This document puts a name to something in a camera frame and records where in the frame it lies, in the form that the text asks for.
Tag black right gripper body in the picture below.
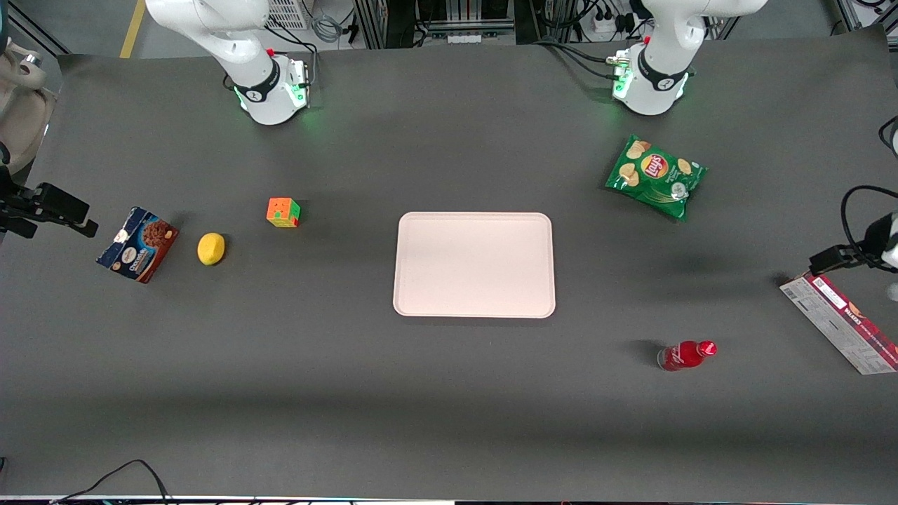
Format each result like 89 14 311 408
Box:
0 184 37 239

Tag red tartan cookie box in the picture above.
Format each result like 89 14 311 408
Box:
780 274 898 376

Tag blue chocolate cookie box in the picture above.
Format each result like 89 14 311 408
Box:
96 206 180 284

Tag white perforated box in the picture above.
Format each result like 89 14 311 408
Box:
265 0 311 31

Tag pale pink plastic tray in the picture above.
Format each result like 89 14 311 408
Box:
392 212 556 319

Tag yellow lemon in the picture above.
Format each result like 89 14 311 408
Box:
197 233 227 267

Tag red soda bottle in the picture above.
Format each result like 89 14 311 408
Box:
657 340 718 372

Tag green potato chips bag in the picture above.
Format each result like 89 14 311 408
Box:
605 135 709 222

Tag colourful puzzle cube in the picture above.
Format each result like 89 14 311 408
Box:
266 197 302 229

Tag dark grey table mat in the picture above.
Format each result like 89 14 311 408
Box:
0 25 898 502

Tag aluminium equipment rack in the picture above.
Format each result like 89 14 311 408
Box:
353 0 584 50

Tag aluminium frame profile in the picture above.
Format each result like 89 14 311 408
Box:
835 0 898 30

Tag black cable at table edge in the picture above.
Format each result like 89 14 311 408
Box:
49 459 171 505

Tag black right arm base cable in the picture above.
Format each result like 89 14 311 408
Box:
223 22 321 109

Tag black arm base cable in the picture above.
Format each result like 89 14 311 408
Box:
223 22 321 109
551 43 626 82
533 39 629 71

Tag black left arm base cable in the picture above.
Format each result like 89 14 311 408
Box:
533 39 629 71
551 43 626 82

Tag grey coiled cable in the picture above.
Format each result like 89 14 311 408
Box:
311 13 346 44

